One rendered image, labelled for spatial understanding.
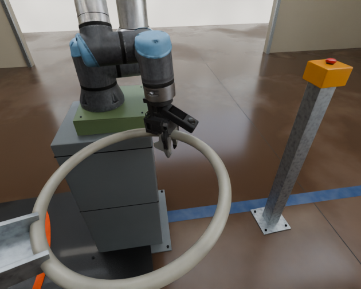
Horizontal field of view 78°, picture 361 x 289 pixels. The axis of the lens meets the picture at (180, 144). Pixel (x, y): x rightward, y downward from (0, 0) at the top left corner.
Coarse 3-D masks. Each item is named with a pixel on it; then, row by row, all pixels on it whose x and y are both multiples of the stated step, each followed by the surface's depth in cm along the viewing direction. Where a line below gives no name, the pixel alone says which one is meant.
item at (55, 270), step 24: (96, 144) 70; (192, 144) 67; (72, 168) 65; (216, 168) 58; (48, 192) 57; (216, 216) 47; (216, 240) 44; (48, 264) 43; (168, 264) 41; (192, 264) 41; (72, 288) 39; (96, 288) 39; (120, 288) 38; (144, 288) 38
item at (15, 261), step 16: (0, 224) 46; (16, 224) 48; (0, 240) 47; (16, 240) 48; (0, 256) 45; (16, 256) 45; (32, 256) 42; (48, 256) 43; (0, 272) 38; (16, 272) 40; (32, 272) 43; (0, 288) 40
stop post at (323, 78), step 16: (320, 64) 91; (336, 64) 91; (320, 80) 90; (336, 80) 90; (304, 96) 103; (320, 96) 96; (304, 112) 104; (320, 112) 101; (304, 128) 106; (288, 144) 119; (304, 144) 112; (288, 160) 121; (304, 160) 119; (288, 176) 125; (272, 192) 141; (288, 192) 134; (272, 208) 144; (272, 224) 153; (288, 224) 153
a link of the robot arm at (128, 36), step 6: (132, 30) 64; (138, 30) 64; (144, 30) 64; (126, 36) 62; (132, 36) 62; (126, 42) 62; (132, 42) 62; (126, 48) 62; (132, 48) 63; (126, 54) 63; (132, 54) 64; (132, 60) 65
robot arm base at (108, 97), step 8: (88, 88) 89; (96, 88) 89; (104, 88) 90; (112, 88) 93; (80, 96) 95; (88, 96) 91; (96, 96) 91; (104, 96) 92; (112, 96) 94; (120, 96) 97; (88, 104) 92; (96, 104) 92; (104, 104) 92; (112, 104) 94; (120, 104) 98
